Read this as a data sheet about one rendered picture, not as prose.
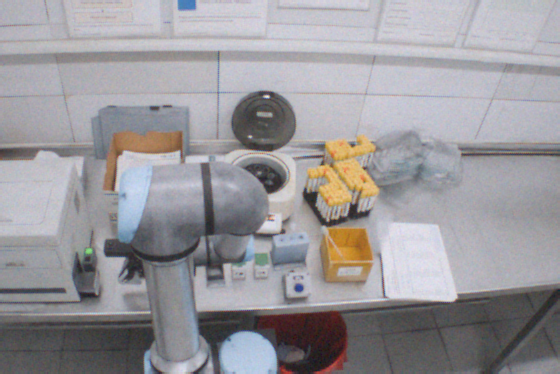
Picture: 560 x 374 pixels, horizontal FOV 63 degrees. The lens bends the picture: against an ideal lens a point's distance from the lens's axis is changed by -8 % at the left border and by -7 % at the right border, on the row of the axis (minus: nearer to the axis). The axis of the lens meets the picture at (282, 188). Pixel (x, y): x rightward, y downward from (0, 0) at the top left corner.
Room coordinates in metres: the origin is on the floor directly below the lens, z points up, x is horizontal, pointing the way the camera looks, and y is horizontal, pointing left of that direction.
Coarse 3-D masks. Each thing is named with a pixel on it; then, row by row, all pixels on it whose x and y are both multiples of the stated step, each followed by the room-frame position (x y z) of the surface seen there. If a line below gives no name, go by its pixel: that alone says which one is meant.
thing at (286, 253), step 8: (304, 232) 0.97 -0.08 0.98; (280, 240) 0.93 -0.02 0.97; (288, 240) 0.93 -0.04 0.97; (296, 240) 0.93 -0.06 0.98; (304, 240) 0.94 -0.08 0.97; (272, 248) 0.93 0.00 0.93; (280, 248) 0.90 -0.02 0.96; (288, 248) 0.91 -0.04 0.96; (296, 248) 0.92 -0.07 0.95; (304, 248) 0.93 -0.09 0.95; (272, 256) 0.92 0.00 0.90; (280, 256) 0.91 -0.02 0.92; (288, 256) 0.91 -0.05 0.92; (296, 256) 0.92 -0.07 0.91; (304, 256) 0.93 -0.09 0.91; (280, 264) 0.91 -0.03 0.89; (288, 264) 0.91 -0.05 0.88; (296, 264) 0.91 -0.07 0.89; (304, 264) 0.92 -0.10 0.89
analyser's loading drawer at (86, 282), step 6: (78, 270) 0.74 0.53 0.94; (96, 270) 0.75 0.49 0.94; (78, 276) 0.73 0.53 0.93; (84, 276) 0.74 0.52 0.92; (90, 276) 0.74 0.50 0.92; (96, 276) 0.73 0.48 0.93; (78, 282) 0.71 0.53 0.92; (84, 282) 0.72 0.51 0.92; (90, 282) 0.72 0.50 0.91; (96, 282) 0.72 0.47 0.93; (78, 288) 0.70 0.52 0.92; (84, 288) 0.70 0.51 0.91; (90, 288) 0.70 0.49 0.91; (96, 288) 0.70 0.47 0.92; (96, 294) 0.70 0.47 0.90
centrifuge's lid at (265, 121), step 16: (256, 96) 1.33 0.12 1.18; (272, 96) 1.33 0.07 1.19; (240, 112) 1.36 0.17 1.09; (256, 112) 1.38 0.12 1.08; (272, 112) 1.39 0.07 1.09; (288, 112) 1.37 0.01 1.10; (240, 128) 1.35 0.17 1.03; (256, 128) 1.37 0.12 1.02; (272, 128) 1.37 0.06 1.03; (288, 128) 1.36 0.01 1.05; (256, 144) 1.32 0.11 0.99; (272, 144) 1.34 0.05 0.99
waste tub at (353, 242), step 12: (336, 228) 1.00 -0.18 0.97; (348, 228) 1.01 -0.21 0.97; (360, 228) 1.01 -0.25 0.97; (324, 240) 0.97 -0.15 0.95; (336, 240) 1.00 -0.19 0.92; (348, 240) 1.01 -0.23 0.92; (360, 240) 1.01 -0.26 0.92; (324, 252) 0.94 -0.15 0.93; (336, 252) 0.98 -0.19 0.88; (348, 252) 0.99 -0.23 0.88; (360, 252) 0.99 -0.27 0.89; (324, 264) 0.91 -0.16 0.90; (336, 264) 0.87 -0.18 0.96; (348, 264) 0.88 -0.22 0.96; (360, 264) 0.88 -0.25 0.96; (372, 264) 0.89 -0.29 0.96; (324, 276) 0.89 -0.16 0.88; (336, 276) 0.87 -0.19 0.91; (348, 276) 0.88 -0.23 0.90; (360, 276) 0.89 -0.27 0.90
